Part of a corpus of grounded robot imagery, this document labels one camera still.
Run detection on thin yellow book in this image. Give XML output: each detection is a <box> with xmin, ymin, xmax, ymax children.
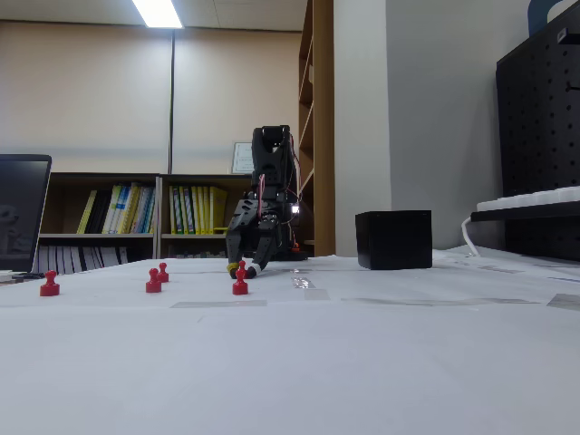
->
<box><xmin>75</xmin><ymin>189</ymin><xmax>98</xmax><ymax>236</ymax></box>

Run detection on tall wooden shelf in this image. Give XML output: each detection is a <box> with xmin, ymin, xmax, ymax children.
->
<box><xmin>297</xmin><ymin>0</ymin><xmax>336</xmax><ymax>257</ymax></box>

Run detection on black wall cable duct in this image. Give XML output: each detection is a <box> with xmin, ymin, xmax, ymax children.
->
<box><xmin>168</xmin><ymin>27</ymin><xmax>177</xmax><ymax>176</ymax></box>

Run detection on black pegboard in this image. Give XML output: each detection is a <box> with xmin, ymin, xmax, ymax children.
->
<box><xmin>495</xmin><ymin>11</ymin><xmax>580</xmax><ymax>263</ymax></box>

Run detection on black rail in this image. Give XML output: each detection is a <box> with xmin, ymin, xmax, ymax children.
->
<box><xmin>469</xmin><ymin>200</ymin><xmax>580</xmax><ymax>224</ymax></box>

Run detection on black book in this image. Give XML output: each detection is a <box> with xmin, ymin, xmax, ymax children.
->
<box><xmin>85</xmin><ymin>189</ymin><xmax>113</xmax><ymax>236</ymax></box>

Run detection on framed white certificate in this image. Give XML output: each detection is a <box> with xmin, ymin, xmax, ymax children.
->
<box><xmin>231</xmin><ymin>141</ymin><xmax>255</xmax><ymax>176</ymax></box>

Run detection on low wooden bookshelf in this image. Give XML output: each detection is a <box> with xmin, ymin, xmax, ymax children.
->
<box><xmin>156</xmin><ymin>173</ymin><xmax>273</xmax><ymax>260</ymax></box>
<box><xmin>38</xmin><ymin>171</ymin><xmax>160</xmax><ymax>275</ymax></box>

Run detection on black robot base orange clips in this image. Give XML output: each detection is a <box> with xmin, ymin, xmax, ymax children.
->
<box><xmin>271</xmin><ymin>242</ymin><xmax>310</xmax><ymax>262</ymax></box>

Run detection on white blue book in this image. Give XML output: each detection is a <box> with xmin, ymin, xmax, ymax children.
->
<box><xmin>101</xmin><ymin>183</ymin><xmax>124</xmax><ymax>236</ymax></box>

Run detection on ceiling light panel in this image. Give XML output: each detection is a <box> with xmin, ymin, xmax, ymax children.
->
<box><xmin>130</xmin><ymin>0</ymin><xmax>186</xmax><ymax>30</ymax></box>

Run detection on white paper table cover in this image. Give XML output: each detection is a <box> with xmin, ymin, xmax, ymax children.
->
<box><xmin>0</xmin><ymin>246</ymin><xmax>580</xmax><ymax>435</ymax></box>

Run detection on laptop screen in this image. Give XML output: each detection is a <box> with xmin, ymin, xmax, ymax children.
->
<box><xmin>0</xmin><ymin>153</ymin><xmax>53</xmax><ymax>275</ymax></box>

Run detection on white power cable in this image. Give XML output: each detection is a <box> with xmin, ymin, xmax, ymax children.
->
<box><xmin>460</xmin><ymin>215</ymin><xmax>480</xmax><ymax>257</ymax></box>

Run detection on yellow white book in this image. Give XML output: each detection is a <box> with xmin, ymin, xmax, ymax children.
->
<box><xmin>118</xmin><ymin>181</ymin><xmax>142</xmax><ymax>236</ymax></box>

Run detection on white power strip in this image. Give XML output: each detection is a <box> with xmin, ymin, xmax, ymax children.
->
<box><xmin>475</xmin><ymin>184</ymin><xmax>580</xmax><ymax>213</ymax></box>

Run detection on blue rounded object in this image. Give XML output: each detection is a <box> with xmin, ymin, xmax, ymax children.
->
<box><xmin>527</xmin><ymin>0</ymin><xmax>580</xmax><ymax>38</ymax></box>

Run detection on black open box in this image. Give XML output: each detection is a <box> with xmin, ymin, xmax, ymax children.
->
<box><xmin>354</xmin><ymin>209</ymin><xmax>433</xmax><ymax>272</ymax></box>

